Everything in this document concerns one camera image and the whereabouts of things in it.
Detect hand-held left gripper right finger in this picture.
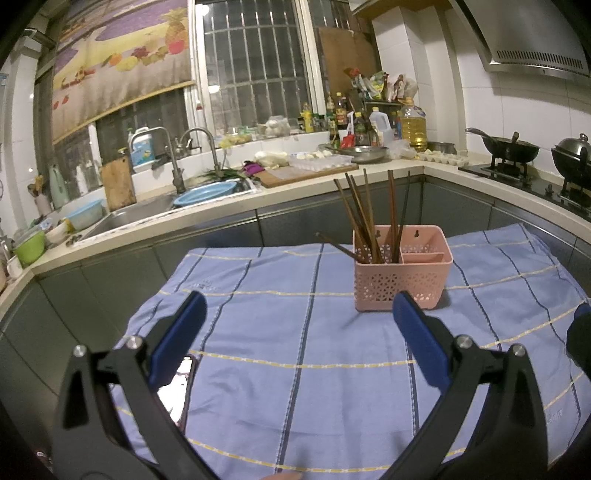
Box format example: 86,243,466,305
385,291,550,480

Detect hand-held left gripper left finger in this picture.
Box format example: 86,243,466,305
52,291,218,480

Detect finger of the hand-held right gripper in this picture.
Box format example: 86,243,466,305
566,302,591,370

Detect pink plastic utensil basket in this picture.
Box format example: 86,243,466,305
353,224,454,313

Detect bunch of brown chopsticks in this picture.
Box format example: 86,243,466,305
315,168,413,265

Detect kitchen counter with cabinets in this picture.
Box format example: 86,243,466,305
0,157,591,333

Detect blue checked tablecloth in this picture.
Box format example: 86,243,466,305
113,223,591,480

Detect steel kitchen sink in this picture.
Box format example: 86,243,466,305
81,178,259,241

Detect blue plastic basin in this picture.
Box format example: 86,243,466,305
173,181,238,208

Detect light blue plastic bowl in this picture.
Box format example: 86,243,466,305
67,199,105,230

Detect tall square steel faucet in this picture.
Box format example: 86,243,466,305
128,126,186,195

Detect white bowl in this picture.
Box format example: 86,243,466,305
44,222,70,245

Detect upright wooden cutting board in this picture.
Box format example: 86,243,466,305
100,156,138,212

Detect green onions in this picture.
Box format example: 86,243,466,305
201,168,245,184

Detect black gas stove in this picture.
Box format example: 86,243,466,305
459,159,591,213

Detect black wok with lid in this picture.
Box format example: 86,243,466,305
551,134,591,179

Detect green plastic bowl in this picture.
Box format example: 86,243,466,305
14,229,47,267

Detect egg tray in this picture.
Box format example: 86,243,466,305
418,150,467,167

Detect curved steel faucet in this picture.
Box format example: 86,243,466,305
178,128,222,174

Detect steel wok lid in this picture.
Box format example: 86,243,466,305
554,134,591,160

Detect blue label detergent jug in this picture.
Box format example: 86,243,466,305
130,127,160,167

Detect clear plastic bag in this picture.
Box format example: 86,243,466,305
388,138,419,160

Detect pale green thermos bottle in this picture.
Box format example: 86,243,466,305
48,164,70,209

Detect black open wok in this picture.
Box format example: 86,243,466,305
482,136,541,163

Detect steel basin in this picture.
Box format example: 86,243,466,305
331,145,389,164

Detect flat wooden cutting board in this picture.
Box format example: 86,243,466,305
259,162,359,189

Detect white buns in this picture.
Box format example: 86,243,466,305
255,150,290,171

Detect clear tray of dumplings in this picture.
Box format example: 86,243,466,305
288,152,354,171

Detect large yellow oil bottle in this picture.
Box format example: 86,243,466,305
399,97,429,152

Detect white plastic jug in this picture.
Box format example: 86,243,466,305
368,107,394,143

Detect row of condiment bottles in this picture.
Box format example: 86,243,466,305
300,92,402,148

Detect pile of snack packets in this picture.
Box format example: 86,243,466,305
344,67,419,103

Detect fruit printed blind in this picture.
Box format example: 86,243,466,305
48,0,197,144

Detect barred window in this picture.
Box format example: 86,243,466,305
191,0,324,130

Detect brown wooden board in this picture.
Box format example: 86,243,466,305
318,27,379,95

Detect steel range hood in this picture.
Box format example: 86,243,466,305
455,0,591,82

